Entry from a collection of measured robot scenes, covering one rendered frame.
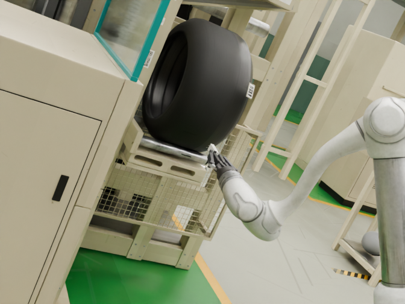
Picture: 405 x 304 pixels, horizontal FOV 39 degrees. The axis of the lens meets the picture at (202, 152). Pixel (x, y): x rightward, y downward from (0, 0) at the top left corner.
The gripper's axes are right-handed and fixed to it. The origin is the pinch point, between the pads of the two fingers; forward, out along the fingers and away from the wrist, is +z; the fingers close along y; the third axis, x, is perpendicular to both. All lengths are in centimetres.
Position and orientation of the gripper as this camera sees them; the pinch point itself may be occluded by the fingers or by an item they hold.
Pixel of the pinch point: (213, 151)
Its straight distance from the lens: 225.5
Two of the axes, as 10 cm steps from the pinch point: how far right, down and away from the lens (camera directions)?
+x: -4.5, 8.2, 3.6
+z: -2.8, -5.1, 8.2
